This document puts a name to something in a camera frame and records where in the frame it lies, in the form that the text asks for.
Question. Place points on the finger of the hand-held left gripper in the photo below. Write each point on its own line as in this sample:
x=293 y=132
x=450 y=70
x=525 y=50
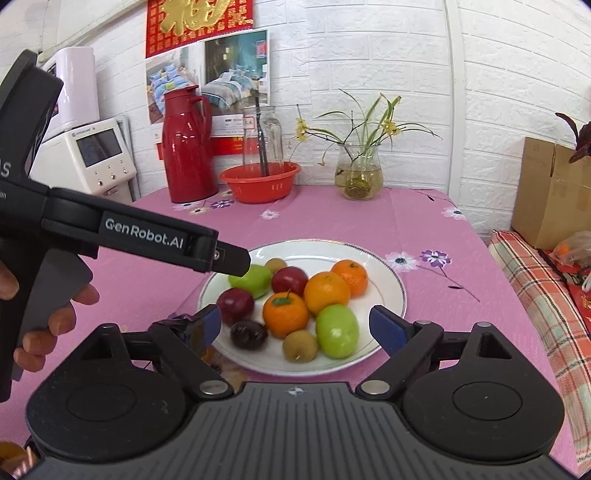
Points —
x=231 y=258

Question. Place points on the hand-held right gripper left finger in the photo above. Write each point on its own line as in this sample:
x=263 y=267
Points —
x=213 y=323

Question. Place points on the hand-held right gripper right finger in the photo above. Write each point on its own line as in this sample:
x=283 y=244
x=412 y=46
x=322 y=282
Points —
x=381 y=323

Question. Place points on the white plate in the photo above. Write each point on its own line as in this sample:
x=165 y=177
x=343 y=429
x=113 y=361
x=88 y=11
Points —
x=383 y=300

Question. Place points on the dark glossy plum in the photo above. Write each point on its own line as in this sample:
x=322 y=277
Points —
x=248 y=335

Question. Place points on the green mango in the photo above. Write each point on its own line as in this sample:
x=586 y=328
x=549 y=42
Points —
x=337 y=332
x=254 y=284

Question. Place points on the brown kiwi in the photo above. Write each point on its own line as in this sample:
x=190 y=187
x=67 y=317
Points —
x=300 y=346
x=276 y=264

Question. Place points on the bumpy mandarin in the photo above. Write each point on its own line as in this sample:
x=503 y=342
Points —
x=353 y=277

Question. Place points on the large smooth orange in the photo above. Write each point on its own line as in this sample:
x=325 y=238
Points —
x=325 y=293

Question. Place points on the person's left hand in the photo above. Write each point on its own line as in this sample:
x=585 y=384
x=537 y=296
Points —
x=62 y=321

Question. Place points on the red apple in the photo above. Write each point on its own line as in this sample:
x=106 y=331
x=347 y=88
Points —
x=289 y=280
x=235 y=307

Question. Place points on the white appliance with screen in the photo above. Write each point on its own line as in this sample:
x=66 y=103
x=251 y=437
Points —
x=106 y=175

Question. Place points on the mandarin with green leaf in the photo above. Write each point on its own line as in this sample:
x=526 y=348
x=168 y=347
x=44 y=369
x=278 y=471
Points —
x=285 y=316

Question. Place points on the red plastic basket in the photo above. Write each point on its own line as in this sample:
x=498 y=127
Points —
x=258 y=189

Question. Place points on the pink floral tablecloth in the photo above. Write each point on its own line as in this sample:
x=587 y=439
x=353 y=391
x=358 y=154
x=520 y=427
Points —
x=461 y=323

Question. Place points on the red thermos jug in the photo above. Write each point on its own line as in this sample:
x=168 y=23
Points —
x=184 y=161

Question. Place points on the black chopsticks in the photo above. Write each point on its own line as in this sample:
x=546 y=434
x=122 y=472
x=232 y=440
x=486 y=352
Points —
x=263 y=147

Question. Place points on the white water purifier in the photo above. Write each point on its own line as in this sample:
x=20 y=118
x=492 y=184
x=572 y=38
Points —
x=78 y=92

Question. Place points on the glass pitcher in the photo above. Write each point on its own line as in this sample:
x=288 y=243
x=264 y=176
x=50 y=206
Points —
x=274 y=134

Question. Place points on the glass vase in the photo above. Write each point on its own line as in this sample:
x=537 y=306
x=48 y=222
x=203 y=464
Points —
x=358 y=184

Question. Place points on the plaid cloth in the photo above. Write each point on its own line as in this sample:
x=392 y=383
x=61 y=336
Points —
x=545 y=314

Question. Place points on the orchid plant with yellow flowers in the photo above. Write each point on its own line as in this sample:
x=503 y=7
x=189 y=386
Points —
x=391 y=127

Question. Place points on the red packet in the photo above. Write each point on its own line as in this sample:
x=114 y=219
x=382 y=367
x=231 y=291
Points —
x=581 y=304

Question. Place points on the cardboard box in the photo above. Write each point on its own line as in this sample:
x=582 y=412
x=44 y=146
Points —
x=540 y=198

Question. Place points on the clear plastic bag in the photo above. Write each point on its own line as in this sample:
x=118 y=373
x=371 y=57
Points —
x=572 y=251

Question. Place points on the dark red leafy plant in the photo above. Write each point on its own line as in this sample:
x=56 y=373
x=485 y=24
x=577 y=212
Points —
x=581 y=143

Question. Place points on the wall poster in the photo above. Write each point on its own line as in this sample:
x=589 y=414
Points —
x=221 y=83

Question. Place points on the white wall pipe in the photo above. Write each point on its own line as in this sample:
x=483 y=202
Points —
x=455 y=92

